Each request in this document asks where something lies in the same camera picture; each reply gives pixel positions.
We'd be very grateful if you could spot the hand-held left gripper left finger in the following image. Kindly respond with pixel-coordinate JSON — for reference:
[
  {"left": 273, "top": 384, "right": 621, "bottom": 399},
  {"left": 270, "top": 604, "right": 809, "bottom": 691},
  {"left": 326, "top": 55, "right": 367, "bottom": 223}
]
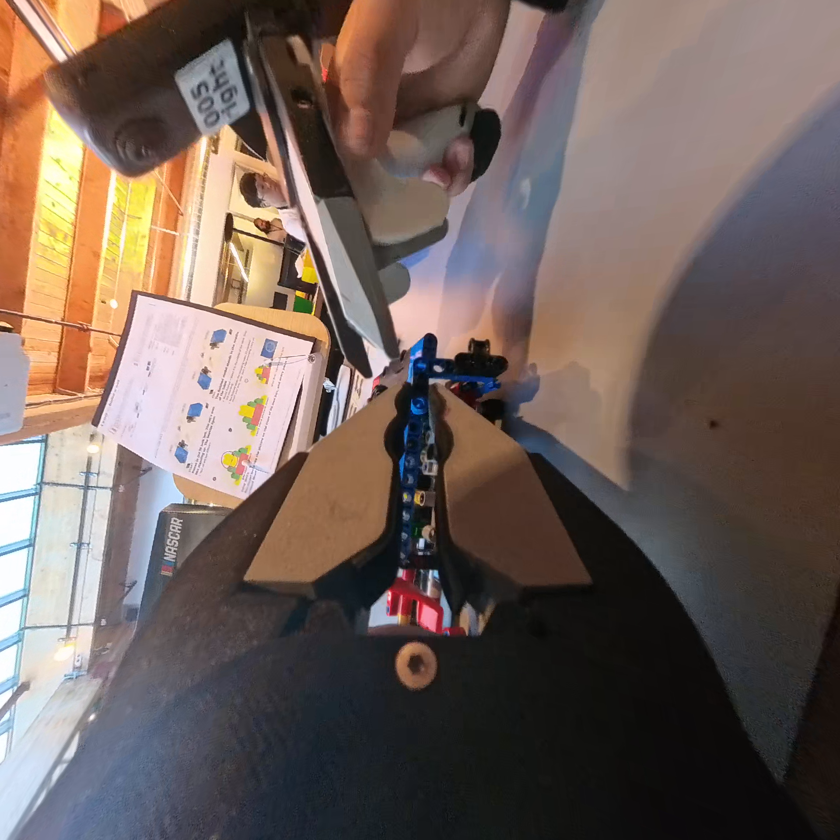
[{"left": 243, "top": 382, "right": 408, "bottom": 611}]

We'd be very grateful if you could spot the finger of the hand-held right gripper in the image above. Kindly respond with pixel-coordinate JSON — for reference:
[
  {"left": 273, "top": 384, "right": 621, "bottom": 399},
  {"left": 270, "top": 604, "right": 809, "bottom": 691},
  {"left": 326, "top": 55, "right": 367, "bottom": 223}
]
[
  {"left": 314, "top": 196, "right": 403, "bottom": 360},
  {"left": 287, "top": 199, "right": 376, "bottom": 379}
]

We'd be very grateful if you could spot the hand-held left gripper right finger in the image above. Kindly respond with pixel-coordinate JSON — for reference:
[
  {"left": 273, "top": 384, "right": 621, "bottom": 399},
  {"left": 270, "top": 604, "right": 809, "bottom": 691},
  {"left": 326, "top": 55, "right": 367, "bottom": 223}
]
[{"left": 432, "top": 384, "right": 594, "bottom": 624}]

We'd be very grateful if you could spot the partly built toy car chassis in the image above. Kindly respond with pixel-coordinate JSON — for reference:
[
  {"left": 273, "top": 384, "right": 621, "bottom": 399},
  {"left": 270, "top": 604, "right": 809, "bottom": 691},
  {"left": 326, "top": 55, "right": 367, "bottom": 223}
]
[{"left": 371, "top": 364, "right": 509, "bottom": 637}]

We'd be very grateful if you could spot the blue L-shaped toy beam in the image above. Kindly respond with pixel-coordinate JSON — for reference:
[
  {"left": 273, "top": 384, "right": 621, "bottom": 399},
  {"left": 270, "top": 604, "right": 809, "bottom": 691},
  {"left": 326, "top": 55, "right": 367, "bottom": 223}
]
[{"left": 408, "top": 333, "right": 455, "bottom": 411}]

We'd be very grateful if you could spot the small black toy connector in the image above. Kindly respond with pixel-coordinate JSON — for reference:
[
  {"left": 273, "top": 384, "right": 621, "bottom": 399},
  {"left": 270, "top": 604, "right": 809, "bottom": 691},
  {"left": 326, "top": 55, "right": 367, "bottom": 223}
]
[{"left": 453, "top": 338, "right": 509, "bottom": 385}]

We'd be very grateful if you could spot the person's right hand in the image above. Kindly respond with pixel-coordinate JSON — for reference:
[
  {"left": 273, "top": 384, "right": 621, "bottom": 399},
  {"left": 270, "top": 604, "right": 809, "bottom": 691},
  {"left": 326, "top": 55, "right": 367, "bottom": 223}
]
[{"left": 328, "top": 0, "right": 514, "bottom": 198}]

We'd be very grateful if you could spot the wooden document stand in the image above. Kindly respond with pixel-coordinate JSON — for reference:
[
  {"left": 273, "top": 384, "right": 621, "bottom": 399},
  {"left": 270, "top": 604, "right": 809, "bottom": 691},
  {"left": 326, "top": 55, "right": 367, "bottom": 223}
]
[{"left": 172, "top": 301, "right": 333, "bottom": 511}]

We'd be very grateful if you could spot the toy car set box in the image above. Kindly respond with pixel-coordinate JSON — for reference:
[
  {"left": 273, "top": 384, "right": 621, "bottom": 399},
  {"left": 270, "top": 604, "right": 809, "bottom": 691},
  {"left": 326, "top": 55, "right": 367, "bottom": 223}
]
[{"left": 136, "top": 502, "right": 232, "bottom": 627}]

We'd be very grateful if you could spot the printed instruction sheet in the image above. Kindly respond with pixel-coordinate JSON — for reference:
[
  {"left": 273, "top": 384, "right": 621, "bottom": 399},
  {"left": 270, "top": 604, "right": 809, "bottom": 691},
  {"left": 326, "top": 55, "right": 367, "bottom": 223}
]
[{"left": 92, "top": 290, "right": 317, "bottom": 497}]

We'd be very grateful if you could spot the large grid window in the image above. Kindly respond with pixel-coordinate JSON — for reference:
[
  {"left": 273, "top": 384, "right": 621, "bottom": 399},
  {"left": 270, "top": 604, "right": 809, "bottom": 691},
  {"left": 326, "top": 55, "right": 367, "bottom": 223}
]
[{"left": 0, "top": 438, "right": 48, "bottom": 756}]

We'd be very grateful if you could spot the white wall-mounted device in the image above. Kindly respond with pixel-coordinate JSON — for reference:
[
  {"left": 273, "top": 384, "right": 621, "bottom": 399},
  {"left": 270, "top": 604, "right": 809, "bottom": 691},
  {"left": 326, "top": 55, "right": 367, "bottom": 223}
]
[{"left": 0, "top": 330, "right": 32, "bottom": 437}]

